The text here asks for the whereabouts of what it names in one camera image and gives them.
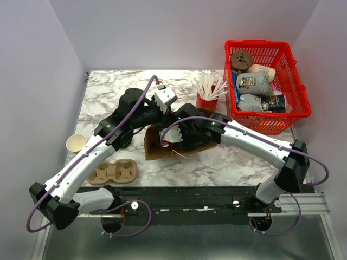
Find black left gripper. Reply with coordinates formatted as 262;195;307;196
131;98;177;132

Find brown paper bag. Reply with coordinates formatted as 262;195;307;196
144;104;216;160

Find green paper coffee cup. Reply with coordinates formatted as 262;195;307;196
66;134;87;154

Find black coffee cup lid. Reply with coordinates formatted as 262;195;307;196
119;138;132;149

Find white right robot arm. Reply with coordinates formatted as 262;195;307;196
174;103;310;212

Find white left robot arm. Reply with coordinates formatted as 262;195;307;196
29;87;177;230

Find grey coffee bag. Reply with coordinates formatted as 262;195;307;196
237;72;273;96

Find black coffee bag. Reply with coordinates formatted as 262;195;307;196
261;94;286;113

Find red cup with straws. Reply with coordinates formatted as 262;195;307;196
194;71;227;111

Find blue snack box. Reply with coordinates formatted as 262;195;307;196
232;70;240;105

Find grey crumpled pouch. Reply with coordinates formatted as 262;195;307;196
238;94;263;112

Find brown cardboard cup carrier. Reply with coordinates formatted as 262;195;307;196
87;159;138;185

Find beige wrapped roll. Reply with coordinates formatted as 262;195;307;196
249;64;276;83

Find red plastic basket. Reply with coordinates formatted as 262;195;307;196
223;40;312;135

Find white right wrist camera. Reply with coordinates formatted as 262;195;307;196
162;125;183;147

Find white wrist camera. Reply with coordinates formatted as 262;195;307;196
154;81;178;114
162;125;183;147

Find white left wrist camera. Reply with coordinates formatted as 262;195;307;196
154;81;178;114

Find black mounting base rail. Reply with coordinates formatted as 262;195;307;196
102;186;281;226

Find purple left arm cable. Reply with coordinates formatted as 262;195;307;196
25;75;163;237

